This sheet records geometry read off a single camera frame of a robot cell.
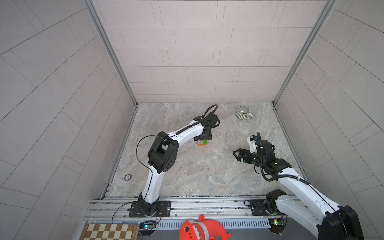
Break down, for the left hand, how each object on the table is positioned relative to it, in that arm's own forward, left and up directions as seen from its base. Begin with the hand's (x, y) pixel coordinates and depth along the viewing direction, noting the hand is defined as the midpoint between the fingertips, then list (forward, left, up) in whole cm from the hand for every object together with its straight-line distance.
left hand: (208, 135), depth 93 cm
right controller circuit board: (-45, -30, -4) cm, 55 cm away
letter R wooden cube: (-5, +5, -1) cm, 7 cm away
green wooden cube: (-4, +2, -2) cm, 5 cm away
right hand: (-14, -16, +3) cm, 21 cm away
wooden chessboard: (-48, +44, 0) cm, 65 cm away
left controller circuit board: (-47, +29, -1) cm, 55 cm away
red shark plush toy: (-47, +4, +5) cm, 48 cm away
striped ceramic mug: (+17, -24, +1) cm, 30 cm away
